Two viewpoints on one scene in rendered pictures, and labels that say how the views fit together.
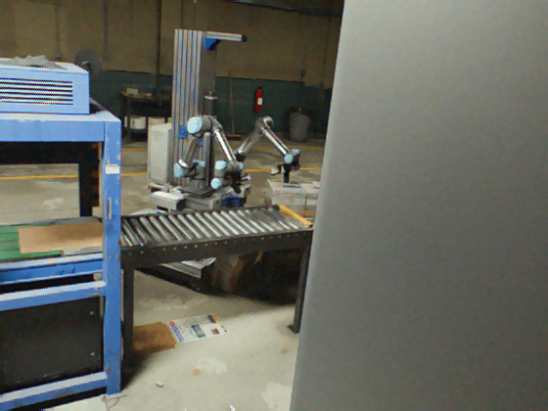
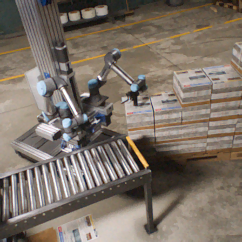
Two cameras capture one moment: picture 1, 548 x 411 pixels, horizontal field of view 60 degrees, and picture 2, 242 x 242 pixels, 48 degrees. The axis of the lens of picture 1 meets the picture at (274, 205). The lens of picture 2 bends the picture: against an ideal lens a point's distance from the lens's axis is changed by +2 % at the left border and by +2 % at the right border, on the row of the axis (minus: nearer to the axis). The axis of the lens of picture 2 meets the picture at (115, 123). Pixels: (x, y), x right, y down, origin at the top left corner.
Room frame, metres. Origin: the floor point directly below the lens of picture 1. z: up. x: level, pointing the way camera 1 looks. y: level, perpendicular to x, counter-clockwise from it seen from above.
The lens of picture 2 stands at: (1.62, -0.48, 2.41)
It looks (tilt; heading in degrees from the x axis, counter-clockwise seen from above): 36 degrees down; 16
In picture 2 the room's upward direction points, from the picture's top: 8 degrees counter-clockwise
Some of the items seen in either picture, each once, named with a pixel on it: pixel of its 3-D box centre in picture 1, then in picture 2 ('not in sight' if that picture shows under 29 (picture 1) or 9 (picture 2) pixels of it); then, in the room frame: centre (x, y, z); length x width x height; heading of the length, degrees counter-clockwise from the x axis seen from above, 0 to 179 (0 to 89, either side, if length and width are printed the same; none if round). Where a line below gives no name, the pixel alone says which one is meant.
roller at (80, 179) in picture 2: (227, 225); (78, 173); (3.04, 0.31, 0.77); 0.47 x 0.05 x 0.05; 31
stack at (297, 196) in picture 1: (326, 230); (177, 128); (4.14, -0.50, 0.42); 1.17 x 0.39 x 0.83; 103
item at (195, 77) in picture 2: not in sight; (192, 77); (4.17, -0.63, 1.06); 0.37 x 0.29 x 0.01; 15
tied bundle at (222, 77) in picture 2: not in sight; (220, 83); (4.24, -0.92, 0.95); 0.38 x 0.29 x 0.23; 13
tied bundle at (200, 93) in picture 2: not in sight; (190, 87); (4.17, -0.63, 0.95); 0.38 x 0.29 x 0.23; 15
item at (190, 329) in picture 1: (198, 327); (77, 232); (2.96, 0.45, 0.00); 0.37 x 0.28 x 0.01; 121
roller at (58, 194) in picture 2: (200, 227); (55, 181); (2.94, 0.48, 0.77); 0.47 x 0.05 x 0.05; 31
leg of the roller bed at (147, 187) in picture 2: (301, 288); (148, 206); (3.09, -0.26, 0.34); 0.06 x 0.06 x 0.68; 31
